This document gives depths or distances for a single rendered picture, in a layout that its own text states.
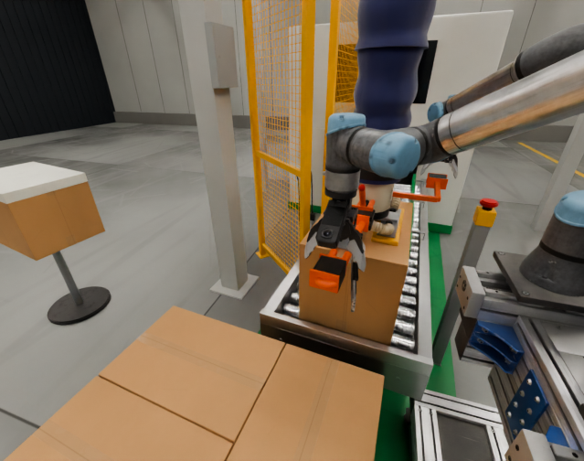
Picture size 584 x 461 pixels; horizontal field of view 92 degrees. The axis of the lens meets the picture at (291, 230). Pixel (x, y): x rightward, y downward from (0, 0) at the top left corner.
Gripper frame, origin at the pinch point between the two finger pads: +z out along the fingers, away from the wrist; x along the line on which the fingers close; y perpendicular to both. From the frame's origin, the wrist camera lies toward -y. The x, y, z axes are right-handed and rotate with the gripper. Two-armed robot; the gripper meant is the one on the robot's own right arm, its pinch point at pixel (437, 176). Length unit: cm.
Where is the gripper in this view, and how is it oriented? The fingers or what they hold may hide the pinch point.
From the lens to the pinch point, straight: 153.8
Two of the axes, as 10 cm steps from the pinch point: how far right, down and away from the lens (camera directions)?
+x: 9.2, 1.8, -3.5
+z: 0.1, 8.8, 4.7
